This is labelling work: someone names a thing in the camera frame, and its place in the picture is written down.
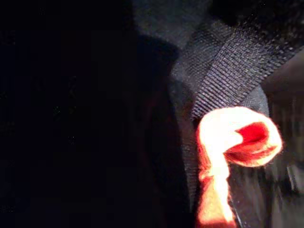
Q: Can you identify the navy blue garment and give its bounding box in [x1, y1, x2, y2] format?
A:
[128, 0, 304, 228]

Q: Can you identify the red garment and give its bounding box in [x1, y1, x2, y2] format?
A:
[196, 106, 285, 228]

